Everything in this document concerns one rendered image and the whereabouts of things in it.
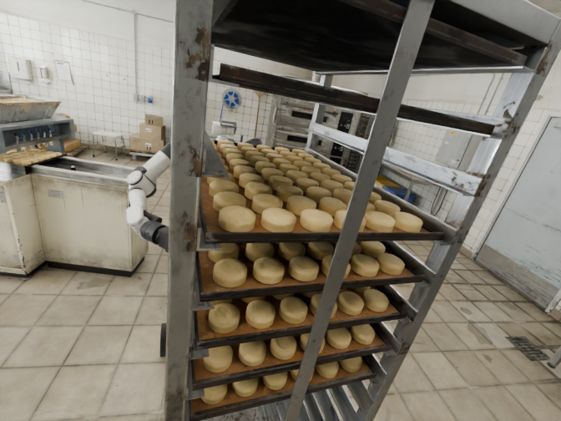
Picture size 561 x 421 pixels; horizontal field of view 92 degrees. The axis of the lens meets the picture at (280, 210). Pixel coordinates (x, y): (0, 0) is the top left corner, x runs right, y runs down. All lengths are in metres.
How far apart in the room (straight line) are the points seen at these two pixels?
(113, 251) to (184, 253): 2.31
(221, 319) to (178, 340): 0.08
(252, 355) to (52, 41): 6.65
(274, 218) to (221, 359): 0.27
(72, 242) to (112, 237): 0.33
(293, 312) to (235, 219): 0.22
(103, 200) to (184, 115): 2.19
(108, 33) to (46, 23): 0.95
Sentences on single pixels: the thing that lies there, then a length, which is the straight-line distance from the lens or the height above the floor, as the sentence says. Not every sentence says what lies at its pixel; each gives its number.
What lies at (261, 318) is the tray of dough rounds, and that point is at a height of 1.33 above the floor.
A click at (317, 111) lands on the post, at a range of 0.99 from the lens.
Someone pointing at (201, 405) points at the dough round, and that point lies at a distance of 0.62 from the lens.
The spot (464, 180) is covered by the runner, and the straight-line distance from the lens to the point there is 0.54.
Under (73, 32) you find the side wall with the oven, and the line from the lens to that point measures 6.74.
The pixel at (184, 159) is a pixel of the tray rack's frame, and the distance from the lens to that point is 0.29.
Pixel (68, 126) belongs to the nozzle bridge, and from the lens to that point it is 2.99.
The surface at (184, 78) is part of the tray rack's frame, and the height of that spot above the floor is 1.67.
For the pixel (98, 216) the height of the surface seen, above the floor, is 0.57.
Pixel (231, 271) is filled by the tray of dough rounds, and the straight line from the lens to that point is 0.41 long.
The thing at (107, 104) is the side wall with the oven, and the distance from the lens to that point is 6.60.
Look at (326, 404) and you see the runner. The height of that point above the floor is 0.86.
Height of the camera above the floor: 1.67
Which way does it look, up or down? 22 degrees down
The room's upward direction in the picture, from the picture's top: 11 degrees clockwise
